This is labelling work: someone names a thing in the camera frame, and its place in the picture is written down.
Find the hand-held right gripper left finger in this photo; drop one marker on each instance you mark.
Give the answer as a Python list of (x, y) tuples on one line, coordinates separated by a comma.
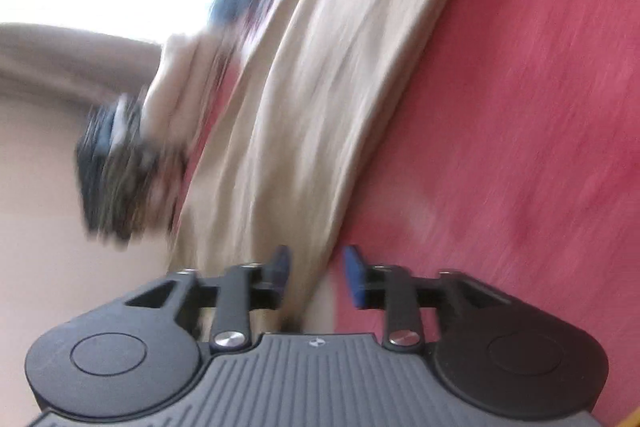
[(281, 277)]

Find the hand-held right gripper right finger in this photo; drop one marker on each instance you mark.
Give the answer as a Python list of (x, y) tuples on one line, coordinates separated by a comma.
[(354, 277)]

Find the beige pants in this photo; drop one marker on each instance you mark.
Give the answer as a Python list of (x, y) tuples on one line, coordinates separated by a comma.
[(310, 107)]

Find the dark plaid folded garment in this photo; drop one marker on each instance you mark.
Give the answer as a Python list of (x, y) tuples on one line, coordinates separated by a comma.
[(120, 172)]

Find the cream folded blanket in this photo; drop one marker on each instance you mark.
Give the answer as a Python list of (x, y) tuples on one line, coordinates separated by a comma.
[(185, 77)]

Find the pink floral blanket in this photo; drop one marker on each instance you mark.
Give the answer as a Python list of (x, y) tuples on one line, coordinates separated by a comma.
[(500, 107)]

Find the brown curtain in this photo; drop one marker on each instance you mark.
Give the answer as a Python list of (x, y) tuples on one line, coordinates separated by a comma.
[(65, 57)]

